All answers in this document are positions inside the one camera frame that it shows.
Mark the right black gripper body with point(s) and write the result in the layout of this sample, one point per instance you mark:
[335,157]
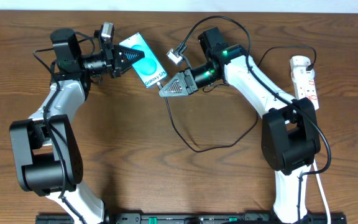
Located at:
[191,81]

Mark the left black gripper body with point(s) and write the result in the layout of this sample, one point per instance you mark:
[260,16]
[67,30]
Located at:
[110,62]

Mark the blue screen Galaxy smartphone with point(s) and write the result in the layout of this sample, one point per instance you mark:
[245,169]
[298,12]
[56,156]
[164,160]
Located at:
[149,69]

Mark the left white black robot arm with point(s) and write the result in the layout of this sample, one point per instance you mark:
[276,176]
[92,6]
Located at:
[46,155]

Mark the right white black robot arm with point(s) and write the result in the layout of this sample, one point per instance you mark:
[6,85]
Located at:
[290,134]

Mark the white USB charger adapter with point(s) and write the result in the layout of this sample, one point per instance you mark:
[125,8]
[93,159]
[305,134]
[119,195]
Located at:
[301,74]

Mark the white power strip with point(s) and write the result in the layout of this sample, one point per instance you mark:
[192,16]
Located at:
[305,89]

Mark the black mounting rail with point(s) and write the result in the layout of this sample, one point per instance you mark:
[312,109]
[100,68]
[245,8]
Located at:
[249,217]

